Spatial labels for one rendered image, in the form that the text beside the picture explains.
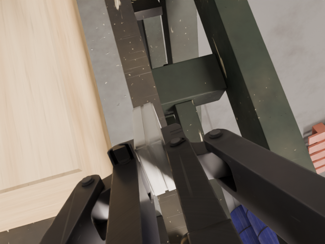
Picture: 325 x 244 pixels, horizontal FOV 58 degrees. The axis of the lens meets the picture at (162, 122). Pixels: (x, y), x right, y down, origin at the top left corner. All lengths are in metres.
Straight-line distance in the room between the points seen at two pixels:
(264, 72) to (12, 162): 0.45
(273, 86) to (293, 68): 1.91
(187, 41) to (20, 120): 0.57
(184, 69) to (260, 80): 0.16
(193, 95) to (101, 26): 0.21
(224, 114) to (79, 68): 1.94
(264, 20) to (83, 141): 1.70
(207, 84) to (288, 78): 1.91
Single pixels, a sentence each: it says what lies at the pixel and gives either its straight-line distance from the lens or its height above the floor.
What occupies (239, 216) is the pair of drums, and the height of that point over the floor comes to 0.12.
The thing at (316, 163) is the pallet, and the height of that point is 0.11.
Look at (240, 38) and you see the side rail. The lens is 0.55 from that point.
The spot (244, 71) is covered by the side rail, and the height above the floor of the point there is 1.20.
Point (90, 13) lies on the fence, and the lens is 0.58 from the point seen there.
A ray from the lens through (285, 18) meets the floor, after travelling 2.14.
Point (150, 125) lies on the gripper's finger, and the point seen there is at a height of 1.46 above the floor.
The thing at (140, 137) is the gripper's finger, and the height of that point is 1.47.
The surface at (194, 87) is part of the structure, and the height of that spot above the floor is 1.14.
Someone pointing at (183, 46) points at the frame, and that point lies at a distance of 0.94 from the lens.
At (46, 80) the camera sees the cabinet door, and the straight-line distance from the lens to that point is 0.57.
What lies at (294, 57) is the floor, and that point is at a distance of 2.37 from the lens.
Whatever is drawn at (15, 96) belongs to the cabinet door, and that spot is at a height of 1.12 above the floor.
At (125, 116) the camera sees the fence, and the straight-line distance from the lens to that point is 0.49.
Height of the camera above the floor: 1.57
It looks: 44 degrees down
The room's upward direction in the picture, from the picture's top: 160 degrees clockwise
